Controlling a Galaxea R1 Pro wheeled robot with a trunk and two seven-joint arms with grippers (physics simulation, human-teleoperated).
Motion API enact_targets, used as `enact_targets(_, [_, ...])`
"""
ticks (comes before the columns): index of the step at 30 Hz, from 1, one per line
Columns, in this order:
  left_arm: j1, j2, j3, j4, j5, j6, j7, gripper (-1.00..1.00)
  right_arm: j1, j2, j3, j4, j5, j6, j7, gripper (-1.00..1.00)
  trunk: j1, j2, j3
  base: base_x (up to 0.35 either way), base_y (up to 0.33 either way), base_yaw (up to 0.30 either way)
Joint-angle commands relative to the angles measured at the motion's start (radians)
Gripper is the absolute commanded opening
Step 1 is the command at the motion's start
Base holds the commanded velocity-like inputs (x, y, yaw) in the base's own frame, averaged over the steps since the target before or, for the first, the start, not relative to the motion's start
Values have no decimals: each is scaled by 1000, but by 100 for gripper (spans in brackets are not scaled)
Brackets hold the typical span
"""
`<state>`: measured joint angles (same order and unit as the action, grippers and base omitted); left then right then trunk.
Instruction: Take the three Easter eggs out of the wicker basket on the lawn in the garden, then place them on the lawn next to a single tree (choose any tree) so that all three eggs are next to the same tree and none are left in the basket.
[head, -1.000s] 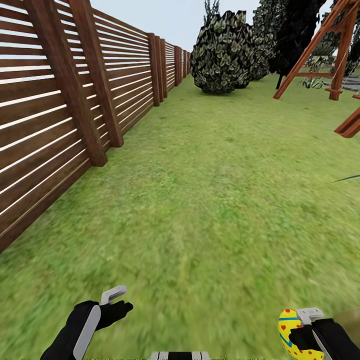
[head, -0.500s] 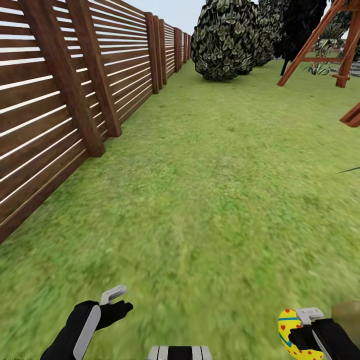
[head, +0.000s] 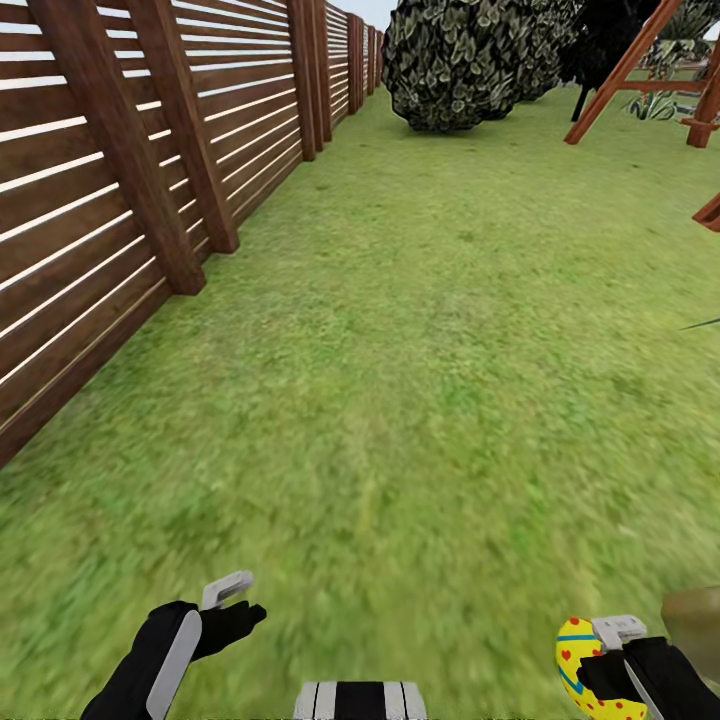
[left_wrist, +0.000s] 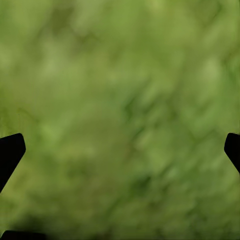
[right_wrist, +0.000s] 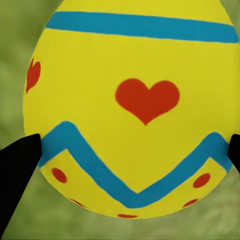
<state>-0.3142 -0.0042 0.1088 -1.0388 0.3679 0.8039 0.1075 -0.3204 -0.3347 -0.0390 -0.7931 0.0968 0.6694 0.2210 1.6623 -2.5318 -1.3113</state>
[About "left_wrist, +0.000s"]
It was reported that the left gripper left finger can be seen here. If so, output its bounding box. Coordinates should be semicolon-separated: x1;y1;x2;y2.
0;133;26;193

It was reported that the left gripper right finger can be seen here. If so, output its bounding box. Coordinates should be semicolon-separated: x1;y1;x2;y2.
224;132;240;173

